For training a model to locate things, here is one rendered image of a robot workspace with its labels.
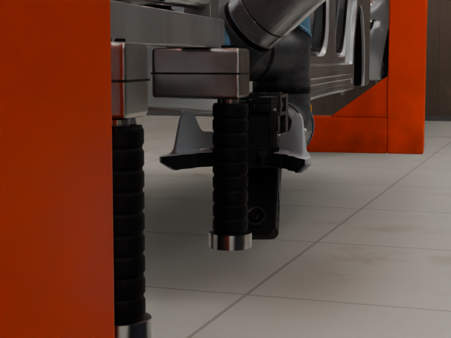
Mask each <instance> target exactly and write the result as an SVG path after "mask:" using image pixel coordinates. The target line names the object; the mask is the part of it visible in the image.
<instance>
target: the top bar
mask: <svg viewBox="0 0 451 338"><path fill-rule="evenodd" d="M110 13H111V41H112V42H114V40H115V39H116V38H125V40H126V42H138V43H143V44H145V45H146V46H150V47H166V48H221V46H222V45H225V21H224V20H223V19H216V18H212V17H205V16H201V15H194V14H190V13H182V12H178V11H174V10H173V9H167V10H166V9H159V8H155V7H147V6H143V5H136V4H132V3H130V2H120V1H112V0H110Z"/></svg>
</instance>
